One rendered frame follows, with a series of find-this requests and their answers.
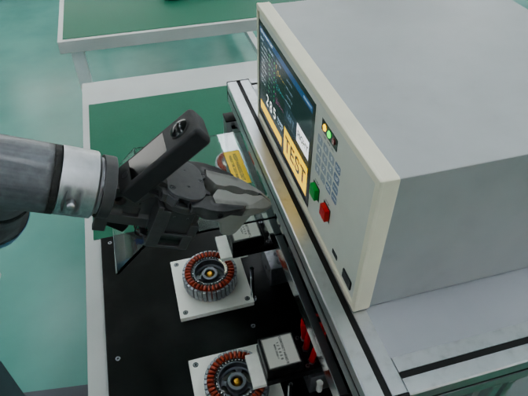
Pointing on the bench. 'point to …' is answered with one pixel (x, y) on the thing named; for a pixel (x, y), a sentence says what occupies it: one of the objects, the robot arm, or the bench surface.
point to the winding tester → (410, 137)
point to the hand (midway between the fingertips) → (264, 198)
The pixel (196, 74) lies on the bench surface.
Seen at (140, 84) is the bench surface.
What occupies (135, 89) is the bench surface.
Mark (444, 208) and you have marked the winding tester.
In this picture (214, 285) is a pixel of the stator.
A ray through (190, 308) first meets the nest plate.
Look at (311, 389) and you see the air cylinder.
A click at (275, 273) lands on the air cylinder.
